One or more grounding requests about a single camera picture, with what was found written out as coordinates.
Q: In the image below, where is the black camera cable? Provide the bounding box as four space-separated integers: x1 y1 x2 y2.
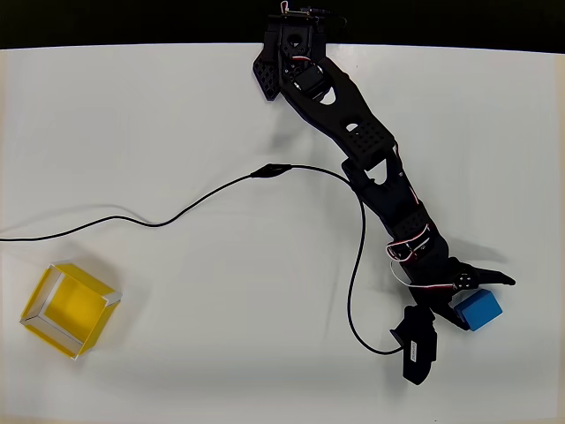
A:
0 162 405 355

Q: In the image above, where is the yellow open box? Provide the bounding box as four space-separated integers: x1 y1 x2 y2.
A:
19 261 123 361

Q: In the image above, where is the red white servo wire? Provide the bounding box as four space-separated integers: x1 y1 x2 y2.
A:
386 223 456 295

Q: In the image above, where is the blue cube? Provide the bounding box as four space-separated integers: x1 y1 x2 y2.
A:
453 288 504 333

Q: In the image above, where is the black power cable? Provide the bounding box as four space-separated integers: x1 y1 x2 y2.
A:
299 4 348 28

